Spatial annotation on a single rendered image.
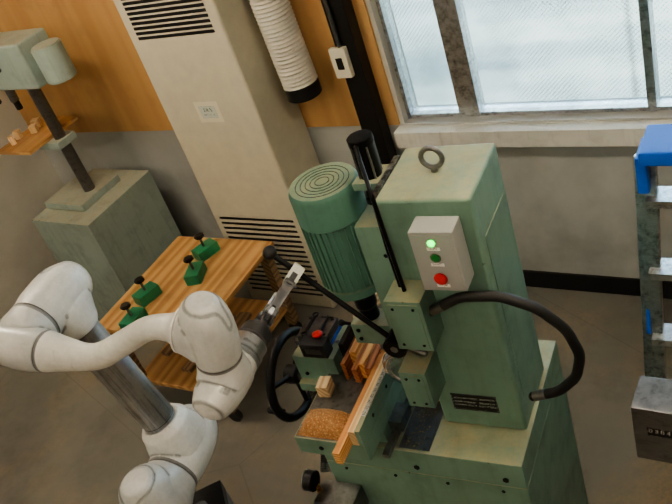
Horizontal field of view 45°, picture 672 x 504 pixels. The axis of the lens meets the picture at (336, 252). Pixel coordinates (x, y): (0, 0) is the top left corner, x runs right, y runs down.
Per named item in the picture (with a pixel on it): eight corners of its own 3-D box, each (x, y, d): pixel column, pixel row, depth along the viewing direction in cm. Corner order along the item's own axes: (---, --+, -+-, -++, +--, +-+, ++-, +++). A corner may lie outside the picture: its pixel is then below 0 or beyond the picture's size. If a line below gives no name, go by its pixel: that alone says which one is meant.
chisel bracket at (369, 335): (367, 329, 227) (359, 306, 222) (414, 332, 220) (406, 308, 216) (358, 348, 222) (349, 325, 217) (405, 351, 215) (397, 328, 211)
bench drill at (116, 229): (140, 265, 491) (3, 19, 404) (217, 275, 457) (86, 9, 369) (86, 319, 461) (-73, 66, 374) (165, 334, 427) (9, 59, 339)
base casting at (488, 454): (379, 349, 261) (371, 328, 256) (561, 361, 233) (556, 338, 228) (325, 461, 230) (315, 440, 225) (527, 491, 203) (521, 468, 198)
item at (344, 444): (418, 287, 249) (415, 277, 246) (424, 287, 248) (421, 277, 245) (336, 463, 203) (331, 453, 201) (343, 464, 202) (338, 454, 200)
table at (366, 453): (350, 300, 264) (345, 286, 260) (439, 303, 249) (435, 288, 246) (270, 448, 222) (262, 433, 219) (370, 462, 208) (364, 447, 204)
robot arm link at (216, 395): (264, 380, 184) (253, 340, 175) (233, 434, 173) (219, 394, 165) (223, 371, 188) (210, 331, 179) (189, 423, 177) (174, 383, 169)
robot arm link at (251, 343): (263, 361, 179) (274, 342, 183) (228, 339, 179) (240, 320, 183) (249, 379, 186) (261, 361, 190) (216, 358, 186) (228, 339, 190)
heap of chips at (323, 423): (310, 409, 221) (306, 399, 219) (356, 414, 214) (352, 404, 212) (297, 435, 215) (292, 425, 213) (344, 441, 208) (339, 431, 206)
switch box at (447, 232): (432, 272, 183) (415, 215, 174) (475, 273, 179) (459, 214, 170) (424, 290, 179) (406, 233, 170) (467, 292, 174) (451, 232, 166)
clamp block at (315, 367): (320, 343, 246) (311, 321, 241) (360, 346, 240) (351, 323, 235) (300, 379, 236) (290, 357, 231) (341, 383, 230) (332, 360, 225)
